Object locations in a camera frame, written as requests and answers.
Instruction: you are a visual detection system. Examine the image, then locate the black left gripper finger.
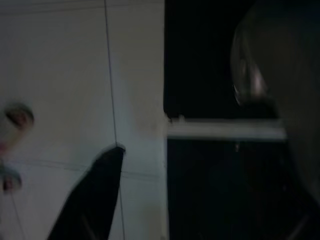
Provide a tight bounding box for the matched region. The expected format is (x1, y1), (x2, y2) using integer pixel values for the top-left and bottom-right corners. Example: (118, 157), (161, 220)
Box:
(47, 146), (126, 240)

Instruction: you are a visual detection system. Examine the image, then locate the white tape strip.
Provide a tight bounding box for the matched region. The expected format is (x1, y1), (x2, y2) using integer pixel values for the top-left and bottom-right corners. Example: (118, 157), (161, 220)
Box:
(166, 118), (287, 141)

